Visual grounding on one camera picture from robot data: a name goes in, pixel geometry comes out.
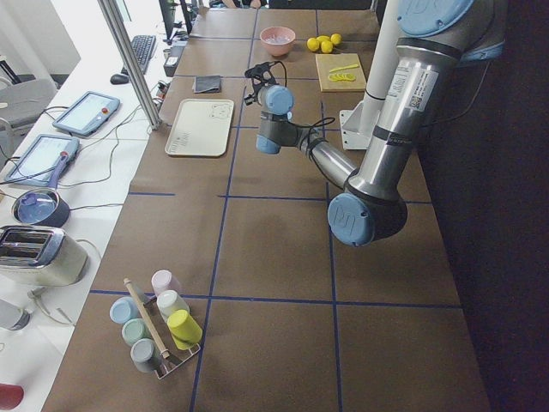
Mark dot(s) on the blue cup in rack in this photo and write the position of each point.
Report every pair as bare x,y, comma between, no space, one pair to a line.
123,310

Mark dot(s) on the green cup in rack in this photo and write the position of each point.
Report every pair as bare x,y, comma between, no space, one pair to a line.
134,330

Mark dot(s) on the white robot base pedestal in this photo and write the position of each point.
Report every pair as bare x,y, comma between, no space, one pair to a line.
357,125

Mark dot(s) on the lemon slices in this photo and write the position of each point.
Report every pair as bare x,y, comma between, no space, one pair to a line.
342,77

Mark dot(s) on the blue saucepan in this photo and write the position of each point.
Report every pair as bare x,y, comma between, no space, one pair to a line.
44,206

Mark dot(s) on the red cup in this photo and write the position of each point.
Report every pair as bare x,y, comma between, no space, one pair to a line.
10,396

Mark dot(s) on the teach pendant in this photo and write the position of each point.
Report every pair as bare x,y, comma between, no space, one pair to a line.
87,114
43,162

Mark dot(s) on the aluminium frame post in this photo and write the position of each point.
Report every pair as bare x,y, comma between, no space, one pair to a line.
115,23

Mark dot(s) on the pink cup in rack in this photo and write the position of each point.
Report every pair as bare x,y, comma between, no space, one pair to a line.
163,280

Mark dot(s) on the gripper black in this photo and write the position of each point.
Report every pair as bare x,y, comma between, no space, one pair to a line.
249,98

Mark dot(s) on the teach pendant near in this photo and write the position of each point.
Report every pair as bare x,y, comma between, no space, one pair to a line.
43,162

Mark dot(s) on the white cup in rack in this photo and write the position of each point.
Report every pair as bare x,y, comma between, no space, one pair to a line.
168,302

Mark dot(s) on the black keyboard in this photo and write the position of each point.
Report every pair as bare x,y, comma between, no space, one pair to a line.
144,48

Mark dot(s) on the yellow plastic knife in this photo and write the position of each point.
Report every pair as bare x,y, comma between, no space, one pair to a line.
347,67

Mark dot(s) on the teach pendant far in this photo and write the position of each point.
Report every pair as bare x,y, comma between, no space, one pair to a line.
87,114

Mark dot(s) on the white wire cup rack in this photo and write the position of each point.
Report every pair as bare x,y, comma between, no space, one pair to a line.
171,357

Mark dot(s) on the black computer mouse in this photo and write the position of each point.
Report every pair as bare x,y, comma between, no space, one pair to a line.
119,79

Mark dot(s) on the cream bear tray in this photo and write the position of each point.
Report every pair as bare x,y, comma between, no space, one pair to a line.
201,128

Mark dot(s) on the grey folded cloth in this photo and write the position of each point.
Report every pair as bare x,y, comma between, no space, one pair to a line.
207,84

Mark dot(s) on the yellow cup in rack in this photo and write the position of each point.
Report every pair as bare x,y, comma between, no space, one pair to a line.
185,331

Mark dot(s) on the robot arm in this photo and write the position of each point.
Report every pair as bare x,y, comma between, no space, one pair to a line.
420,44

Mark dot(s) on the grey cup in rack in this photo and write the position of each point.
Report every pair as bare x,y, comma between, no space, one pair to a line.
145,355

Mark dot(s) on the wooden cutting board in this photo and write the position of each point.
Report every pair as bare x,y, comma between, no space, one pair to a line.
325,62

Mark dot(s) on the pink bowl of ice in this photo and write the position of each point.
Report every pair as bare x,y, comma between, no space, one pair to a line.
277,41

